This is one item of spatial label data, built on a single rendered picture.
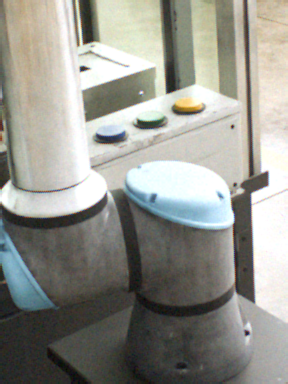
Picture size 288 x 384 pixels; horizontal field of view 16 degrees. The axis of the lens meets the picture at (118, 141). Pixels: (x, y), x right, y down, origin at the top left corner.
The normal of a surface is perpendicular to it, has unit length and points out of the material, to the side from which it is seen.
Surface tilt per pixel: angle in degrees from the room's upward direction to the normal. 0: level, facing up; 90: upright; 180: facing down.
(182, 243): 86
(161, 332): 72
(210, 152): 90
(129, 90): 90
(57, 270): 86
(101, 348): 0
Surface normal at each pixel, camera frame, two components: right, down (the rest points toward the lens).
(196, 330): 0.07, 0.10
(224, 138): 0.58, 0.29
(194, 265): 0.21, 0.38
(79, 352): -0.08, -0.91
